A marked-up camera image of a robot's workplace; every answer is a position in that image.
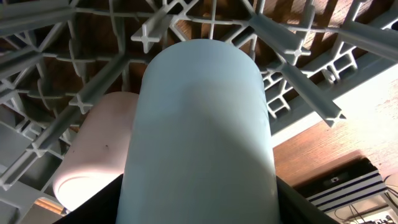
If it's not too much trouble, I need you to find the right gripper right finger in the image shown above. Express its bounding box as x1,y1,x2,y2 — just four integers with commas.
276,176,338,224

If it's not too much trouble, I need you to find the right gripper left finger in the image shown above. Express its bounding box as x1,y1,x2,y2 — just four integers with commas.
53,174,123,224

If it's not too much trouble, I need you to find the pink cup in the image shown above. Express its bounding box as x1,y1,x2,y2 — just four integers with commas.
53,91,139,211

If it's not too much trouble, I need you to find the blue cup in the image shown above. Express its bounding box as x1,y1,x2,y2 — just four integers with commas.
117,39,280,223

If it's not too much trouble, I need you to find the grey dishwasher rack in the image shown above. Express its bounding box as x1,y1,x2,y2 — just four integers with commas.
1,1,397,223

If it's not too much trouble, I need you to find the black aluminium rail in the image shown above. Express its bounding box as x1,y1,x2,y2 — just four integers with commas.
295,157,387,213

